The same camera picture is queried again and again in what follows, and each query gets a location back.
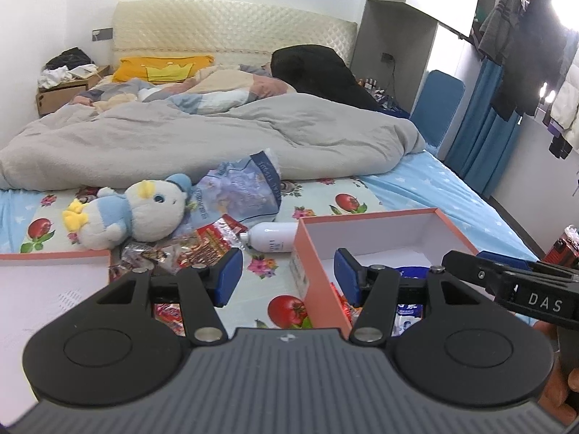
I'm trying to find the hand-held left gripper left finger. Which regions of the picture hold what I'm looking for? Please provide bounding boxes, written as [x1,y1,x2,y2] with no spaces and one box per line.
[95,248,245,345]

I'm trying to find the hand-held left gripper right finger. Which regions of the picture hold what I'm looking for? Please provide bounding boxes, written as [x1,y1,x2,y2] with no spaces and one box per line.
[334,248,496,344]

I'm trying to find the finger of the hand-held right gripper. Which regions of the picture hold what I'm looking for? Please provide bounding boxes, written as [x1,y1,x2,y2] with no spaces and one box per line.
[477,251,579,275]
[442,250,522,298]

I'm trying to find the red brown snack packet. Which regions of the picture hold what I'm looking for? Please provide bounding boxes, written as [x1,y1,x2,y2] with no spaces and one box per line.
[178,214,249,274]

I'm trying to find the orange box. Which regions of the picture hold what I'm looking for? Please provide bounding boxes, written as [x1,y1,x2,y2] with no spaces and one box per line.
[289,208,498,331]

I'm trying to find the small red snack packet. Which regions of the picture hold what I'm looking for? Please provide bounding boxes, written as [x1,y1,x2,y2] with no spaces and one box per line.
[151,301,186,337]

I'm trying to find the blue white snack bag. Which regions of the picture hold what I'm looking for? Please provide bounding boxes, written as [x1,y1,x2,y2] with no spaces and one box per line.
[393,267,431,337]

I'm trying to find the clear silver snack packet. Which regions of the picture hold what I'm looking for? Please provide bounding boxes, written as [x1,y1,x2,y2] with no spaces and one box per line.
[111,243,182,281]

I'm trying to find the person's right hand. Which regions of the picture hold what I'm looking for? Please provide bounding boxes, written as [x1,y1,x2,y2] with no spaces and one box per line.
[540,361,579,426]

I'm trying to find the red patterned case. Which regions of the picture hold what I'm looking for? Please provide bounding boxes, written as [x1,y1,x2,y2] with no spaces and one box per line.
[543,228,579,265]

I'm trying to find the white lotion bottle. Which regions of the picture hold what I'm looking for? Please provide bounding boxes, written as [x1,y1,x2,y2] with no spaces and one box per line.
[238,221,299,252]

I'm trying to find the blue tissue pack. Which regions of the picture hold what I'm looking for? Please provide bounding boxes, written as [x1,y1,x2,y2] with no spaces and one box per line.
[183,148,283,231]

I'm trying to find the blue white plush toy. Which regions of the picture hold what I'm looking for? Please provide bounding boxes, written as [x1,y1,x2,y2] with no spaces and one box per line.
[62,173,193,250]

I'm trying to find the blue floral bed sheet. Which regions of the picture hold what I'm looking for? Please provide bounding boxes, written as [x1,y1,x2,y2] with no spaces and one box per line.
[0,151,541,331]

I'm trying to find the blue curtain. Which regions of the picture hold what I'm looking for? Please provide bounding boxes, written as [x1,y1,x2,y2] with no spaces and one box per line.
[445,56,523,200]

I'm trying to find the grey duvet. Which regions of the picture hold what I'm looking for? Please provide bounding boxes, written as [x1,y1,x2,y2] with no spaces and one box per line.
[0,93,427,191]

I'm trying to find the blue chair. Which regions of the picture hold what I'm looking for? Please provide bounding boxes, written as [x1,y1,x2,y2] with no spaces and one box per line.
[409,70,466,148]

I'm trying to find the white hanging coat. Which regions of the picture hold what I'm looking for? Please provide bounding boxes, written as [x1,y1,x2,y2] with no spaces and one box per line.
[549,63,579,145]

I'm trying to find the patchwork pastel quilt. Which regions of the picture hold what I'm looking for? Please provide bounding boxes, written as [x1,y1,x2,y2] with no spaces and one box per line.
[72,64,297,116]

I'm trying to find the row of cosmetic bottles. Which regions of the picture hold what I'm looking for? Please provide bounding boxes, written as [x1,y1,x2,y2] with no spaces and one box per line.
[357,77,399,109]

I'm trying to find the black jacket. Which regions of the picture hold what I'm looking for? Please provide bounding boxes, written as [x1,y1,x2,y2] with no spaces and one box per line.
[270,45,385,111]

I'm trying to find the black hanging coat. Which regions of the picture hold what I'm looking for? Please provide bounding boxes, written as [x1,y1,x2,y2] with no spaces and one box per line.
[491,0,568,120]

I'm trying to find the yellow pillow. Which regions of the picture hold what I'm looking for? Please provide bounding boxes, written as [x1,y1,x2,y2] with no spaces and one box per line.
[112,55,215,84]

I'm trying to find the grey hanging jacket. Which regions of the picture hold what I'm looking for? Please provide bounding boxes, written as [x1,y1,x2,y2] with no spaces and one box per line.
[477,0,525,66]

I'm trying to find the cardboard box nightstand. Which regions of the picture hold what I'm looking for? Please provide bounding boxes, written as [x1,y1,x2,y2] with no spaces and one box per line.
[36,65,110,117]

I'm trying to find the cream quilted headboard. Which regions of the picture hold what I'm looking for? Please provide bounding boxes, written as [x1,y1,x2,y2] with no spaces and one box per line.
[111,0,358,71]

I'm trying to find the grey white wardrobe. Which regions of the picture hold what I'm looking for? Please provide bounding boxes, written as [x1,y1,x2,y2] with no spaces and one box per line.
[350,0,487,100]

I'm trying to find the white crumpled clothes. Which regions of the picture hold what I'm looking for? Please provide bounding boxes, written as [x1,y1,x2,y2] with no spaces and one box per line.
[37,67,73,89]

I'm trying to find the black cloth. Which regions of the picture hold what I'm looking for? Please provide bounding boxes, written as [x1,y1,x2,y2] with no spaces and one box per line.
[45,47,93,71]

